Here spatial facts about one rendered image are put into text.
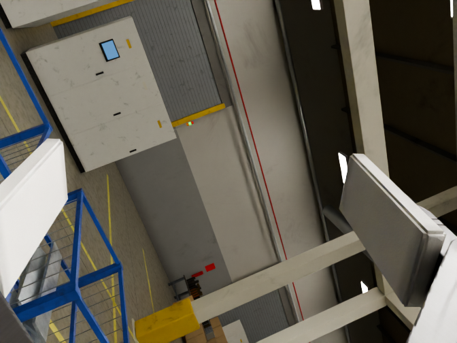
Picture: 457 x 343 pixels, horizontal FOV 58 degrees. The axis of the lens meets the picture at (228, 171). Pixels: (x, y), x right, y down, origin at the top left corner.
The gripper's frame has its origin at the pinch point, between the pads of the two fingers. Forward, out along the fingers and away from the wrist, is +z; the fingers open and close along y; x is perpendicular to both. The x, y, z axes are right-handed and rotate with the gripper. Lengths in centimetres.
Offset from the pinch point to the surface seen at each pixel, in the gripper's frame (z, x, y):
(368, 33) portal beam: 319, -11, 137
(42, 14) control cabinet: 732, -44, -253
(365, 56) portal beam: 319, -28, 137
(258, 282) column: 590, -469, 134
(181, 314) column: 558, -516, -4
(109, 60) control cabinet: 753, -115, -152
